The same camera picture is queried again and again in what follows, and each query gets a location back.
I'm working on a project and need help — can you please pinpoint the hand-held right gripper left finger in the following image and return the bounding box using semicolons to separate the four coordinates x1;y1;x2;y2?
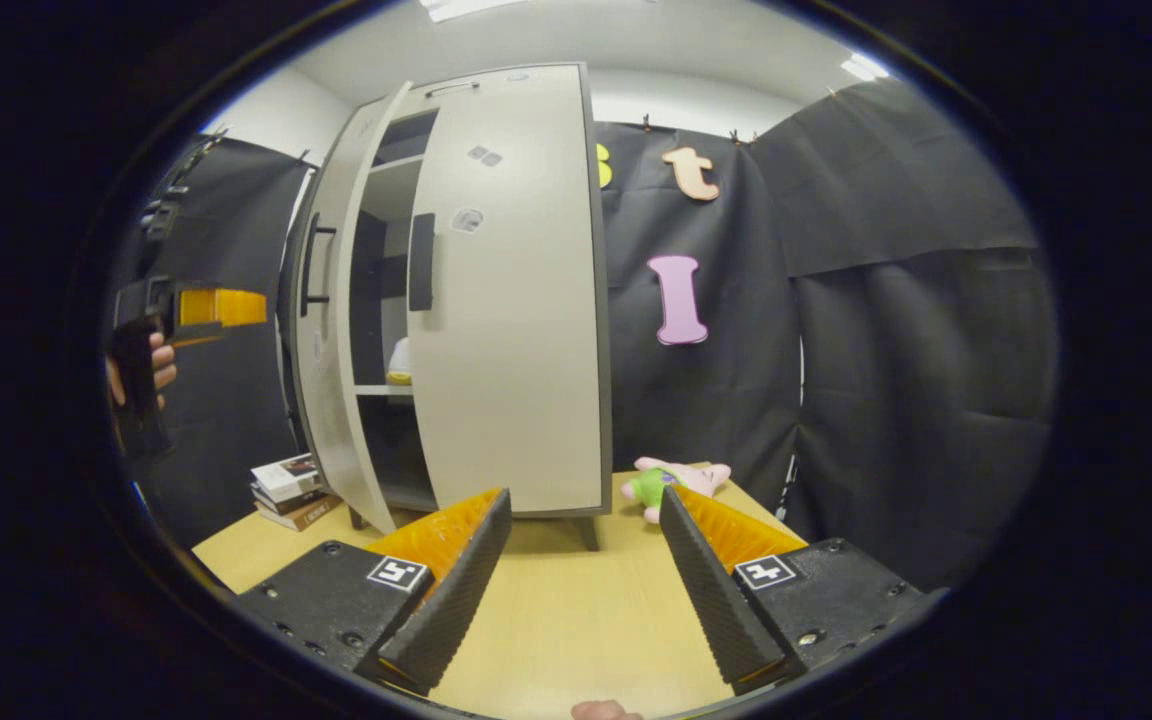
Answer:
236;487;514;696

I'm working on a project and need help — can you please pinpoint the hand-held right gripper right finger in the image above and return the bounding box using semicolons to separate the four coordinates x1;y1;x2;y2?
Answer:
658;485;937;696

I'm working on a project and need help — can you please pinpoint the grey cabinet door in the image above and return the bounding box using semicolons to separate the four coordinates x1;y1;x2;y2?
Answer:
291;82;415;536
406;100;609;519

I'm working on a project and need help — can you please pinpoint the grey shoe cabinet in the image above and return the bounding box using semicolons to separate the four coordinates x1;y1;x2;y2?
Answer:
281;62;615;551

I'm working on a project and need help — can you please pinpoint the black backdrop cloth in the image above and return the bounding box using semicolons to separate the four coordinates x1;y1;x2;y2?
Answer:
591;80;1057;591
111;135;312;546

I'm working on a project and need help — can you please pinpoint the pink star plush toy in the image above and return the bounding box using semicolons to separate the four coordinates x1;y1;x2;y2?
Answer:
621;457;732;524

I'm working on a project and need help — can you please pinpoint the brown cover book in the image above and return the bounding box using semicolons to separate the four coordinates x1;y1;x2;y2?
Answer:
258;497;342;532

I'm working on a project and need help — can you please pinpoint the dark cover book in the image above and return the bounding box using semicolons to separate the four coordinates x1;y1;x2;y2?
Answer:
254;485;329;514

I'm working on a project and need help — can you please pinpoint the black door handle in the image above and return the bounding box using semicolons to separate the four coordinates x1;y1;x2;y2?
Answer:
299;212;337;319
408;212;437;313

